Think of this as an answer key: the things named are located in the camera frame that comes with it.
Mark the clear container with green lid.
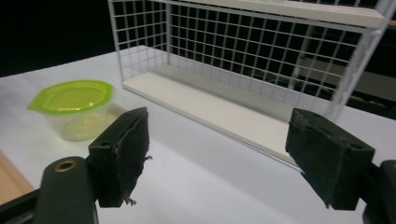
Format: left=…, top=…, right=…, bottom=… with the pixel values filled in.
left=26, top=79, right=116, bottom=143

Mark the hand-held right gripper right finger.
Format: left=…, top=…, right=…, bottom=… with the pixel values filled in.
left=285, top=107, right=376, bottom=211

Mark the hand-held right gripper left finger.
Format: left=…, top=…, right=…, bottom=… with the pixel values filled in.
left=88, top=106, right=153, bottom=208

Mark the white wire shelf rack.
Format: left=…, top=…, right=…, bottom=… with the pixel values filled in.
left=106, top=0, right=396, bottom=172

